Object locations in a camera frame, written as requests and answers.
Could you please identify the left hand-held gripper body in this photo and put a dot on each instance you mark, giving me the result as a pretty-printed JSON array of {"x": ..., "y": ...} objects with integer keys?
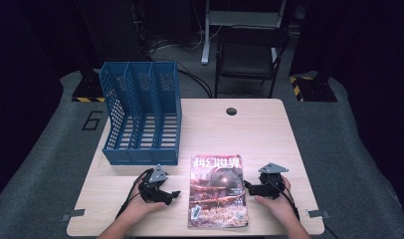
[{"x": 153, "y": 186}]

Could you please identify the white metal stand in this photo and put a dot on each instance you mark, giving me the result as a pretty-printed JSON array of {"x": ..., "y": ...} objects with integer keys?
[{"x": 240, "y": 18}]

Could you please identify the red cover magazine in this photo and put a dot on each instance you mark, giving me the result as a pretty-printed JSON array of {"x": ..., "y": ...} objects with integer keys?
[{"x": 218, "y": 195}]

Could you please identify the person's right hand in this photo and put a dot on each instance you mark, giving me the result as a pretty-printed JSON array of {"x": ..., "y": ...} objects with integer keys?
[{"x": 278, "y": 207}]

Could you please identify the person's left hand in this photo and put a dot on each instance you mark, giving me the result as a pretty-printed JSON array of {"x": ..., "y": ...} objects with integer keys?
[{"x": 142, "y": 207}]

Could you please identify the black striped stand base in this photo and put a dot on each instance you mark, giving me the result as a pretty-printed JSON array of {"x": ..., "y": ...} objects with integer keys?
[
  {"x": 314, "y": 89},
  {"x": 89, "y": 89}
]

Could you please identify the grey table bracket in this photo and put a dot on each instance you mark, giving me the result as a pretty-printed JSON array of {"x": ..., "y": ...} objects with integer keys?
[
  {"x": 317, "y": 214},
  {"x": 72, "y": 214}
]

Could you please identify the blue plastic file rack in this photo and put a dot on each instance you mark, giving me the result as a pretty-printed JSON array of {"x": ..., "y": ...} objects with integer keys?
[{"x": 163, "y": 83}]

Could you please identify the black folding chair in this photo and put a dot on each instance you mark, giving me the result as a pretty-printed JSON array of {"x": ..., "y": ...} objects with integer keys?
[{"x": 251, "y": 59}]

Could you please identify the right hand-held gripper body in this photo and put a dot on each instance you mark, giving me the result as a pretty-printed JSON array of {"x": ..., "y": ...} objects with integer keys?
[{"x": 271, "y": 182}]

